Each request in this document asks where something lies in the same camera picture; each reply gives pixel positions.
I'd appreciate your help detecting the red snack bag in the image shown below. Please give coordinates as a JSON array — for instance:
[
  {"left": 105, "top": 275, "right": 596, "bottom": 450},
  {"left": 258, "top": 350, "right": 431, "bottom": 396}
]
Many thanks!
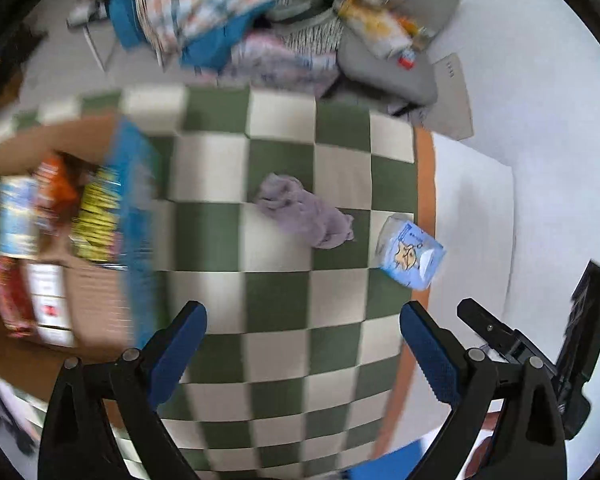
[{"left": 0, "top": 256, "right": 36, "bottom": 337}]

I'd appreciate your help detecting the light blue tissue pack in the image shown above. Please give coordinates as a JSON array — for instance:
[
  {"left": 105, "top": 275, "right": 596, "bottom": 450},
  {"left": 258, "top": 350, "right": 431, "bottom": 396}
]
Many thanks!
[{"left": 373, "top": 214, "right": 446, "bottom": 290}]

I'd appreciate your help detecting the black yellow snack bag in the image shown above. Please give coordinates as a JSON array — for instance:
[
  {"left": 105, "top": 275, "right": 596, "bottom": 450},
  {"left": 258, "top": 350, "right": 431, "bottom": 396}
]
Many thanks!
[{"left": 70, "top": 166, "right": 121, "bottom": 266}]

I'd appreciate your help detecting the orange panda snack bag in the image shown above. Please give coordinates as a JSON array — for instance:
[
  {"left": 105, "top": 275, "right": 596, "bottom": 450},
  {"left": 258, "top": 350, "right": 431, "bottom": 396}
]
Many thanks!
[{"left": 34, "top": 152, "right": 80, "bottom": 235}]

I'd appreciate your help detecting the lilac cloth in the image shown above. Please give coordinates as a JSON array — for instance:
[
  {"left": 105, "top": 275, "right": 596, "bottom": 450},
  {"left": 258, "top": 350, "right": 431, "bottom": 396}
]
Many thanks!
[{"left": 254, "top": 174, "right": 354, "bottom": 250}]

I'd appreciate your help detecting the white label card in box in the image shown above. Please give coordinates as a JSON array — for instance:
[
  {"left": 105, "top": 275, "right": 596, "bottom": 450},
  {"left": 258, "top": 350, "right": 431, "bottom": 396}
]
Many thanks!
[{"left": 26, "top": 262, "right": 76, "bottom": 348}]

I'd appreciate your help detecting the brown cardboard box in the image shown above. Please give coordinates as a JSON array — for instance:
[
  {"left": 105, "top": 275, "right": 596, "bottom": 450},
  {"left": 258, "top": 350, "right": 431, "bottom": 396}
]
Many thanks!
[{"left": 0, "top": 113, "right": 164, "bottom": 401}]

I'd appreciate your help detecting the green white checkered mat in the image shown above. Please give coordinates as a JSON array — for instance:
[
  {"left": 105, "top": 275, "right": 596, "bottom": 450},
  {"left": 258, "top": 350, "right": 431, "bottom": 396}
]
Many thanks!
[{"left": 0, "top": 86, "right": 422, "bottom": 479}]

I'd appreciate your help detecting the yellow snack package on chair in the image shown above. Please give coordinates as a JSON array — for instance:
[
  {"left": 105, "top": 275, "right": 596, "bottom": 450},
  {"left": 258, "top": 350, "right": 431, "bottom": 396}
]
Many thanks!
[{"left": 335, "top": 0, "right": 428, "bottom": 70}]

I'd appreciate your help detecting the grey chair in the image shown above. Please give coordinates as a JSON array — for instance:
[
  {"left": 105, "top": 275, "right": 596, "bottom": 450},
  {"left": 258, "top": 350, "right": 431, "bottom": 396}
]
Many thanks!
[{"left": 337, "top": 0, "right": 460, "bottom": 106}]

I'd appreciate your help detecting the black white patterned cushion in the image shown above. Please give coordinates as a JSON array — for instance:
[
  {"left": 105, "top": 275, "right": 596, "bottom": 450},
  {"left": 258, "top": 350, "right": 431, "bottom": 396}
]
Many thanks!
[{"left": 265, "top": 0, "right": 343, "bottom": 55}]

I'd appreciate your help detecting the blue blanket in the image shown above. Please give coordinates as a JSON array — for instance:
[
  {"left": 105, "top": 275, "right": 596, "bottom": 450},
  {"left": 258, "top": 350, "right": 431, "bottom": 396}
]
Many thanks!
[{"left": 106, "top": 0, "right": 275, "bottom": 72}]

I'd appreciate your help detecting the pink floral folded quilt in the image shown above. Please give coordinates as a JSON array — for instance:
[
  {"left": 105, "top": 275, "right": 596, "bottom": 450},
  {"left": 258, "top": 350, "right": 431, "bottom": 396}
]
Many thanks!
[{"left": 224, "top": 32, "right": 344, "bottom": 98}]

